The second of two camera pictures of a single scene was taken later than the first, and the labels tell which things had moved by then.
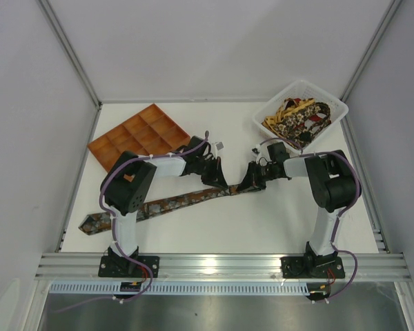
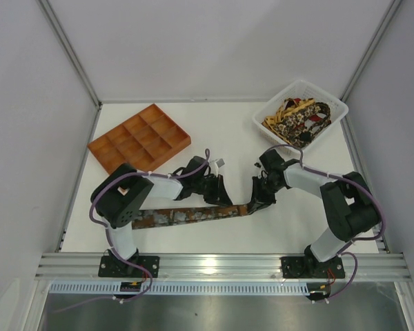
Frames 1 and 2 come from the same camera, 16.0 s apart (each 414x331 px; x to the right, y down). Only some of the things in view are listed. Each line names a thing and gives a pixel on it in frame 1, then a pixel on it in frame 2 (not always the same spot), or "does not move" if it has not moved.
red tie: [290, 103] does not move
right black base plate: [299, 267] does not move
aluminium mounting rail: [219, 267] does not move
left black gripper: [210, 169] -> [213, 186]
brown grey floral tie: [92, 223] -> [151, 218]
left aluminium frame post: [72, 56] does not move
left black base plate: [110, 266] does not move
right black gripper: [256, 173] -> [262, 189]
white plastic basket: [302, 114] does not move
